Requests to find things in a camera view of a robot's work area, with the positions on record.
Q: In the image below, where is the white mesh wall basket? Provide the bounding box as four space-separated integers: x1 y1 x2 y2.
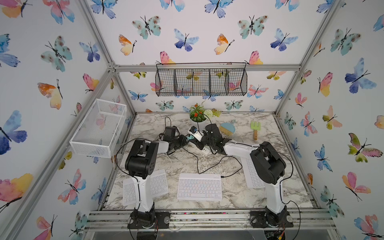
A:
70 99 127 158

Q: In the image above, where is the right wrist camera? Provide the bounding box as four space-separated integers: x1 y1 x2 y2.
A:
188 126 204 142

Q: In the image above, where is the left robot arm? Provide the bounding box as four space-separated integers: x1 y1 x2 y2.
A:
125 126 183 215

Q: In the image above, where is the black charging cable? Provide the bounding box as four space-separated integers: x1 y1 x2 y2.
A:
181 145 243 179

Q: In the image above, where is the white keyboard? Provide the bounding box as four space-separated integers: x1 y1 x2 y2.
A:
241 158 265 189
177 173 223 202
122 169 169 206

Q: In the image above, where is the white power strip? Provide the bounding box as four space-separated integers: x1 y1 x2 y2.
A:
190 142 211 155

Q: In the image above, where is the white power strip cord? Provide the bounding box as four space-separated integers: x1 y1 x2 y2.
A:
115 131 169 160

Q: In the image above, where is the black wire wall basket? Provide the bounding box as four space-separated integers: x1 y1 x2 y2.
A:
152 63 248 97

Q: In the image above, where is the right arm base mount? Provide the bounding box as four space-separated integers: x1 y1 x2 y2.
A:
250 207 294 229

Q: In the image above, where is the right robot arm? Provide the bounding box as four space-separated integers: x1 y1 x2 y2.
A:
189 124 286 215

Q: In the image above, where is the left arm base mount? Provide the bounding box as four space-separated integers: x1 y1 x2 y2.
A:
128 210 171 230

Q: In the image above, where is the teal USB charger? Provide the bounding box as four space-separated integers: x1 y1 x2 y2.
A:
187 135 195 141

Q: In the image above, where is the potted artificial plant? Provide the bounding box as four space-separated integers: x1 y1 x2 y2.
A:
189 103 222 125

